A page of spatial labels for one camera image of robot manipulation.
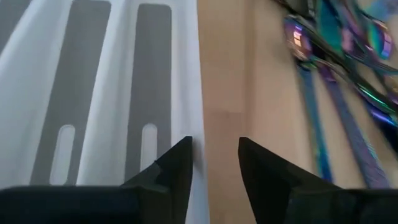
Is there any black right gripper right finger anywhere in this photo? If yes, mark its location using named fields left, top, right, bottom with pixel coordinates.
left=238, top=136, right=340, bottom=224

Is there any iridescent teal spoon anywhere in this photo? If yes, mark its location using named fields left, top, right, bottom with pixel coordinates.
left=366, top=20, right=394, bottom=60

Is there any white plastic cutlery tray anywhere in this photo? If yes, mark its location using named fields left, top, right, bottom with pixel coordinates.
left=0, top=0, right=210, bottom=224

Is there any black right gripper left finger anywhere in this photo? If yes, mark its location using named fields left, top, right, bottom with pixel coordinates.
left=121, top=136, right=193, bottom=224

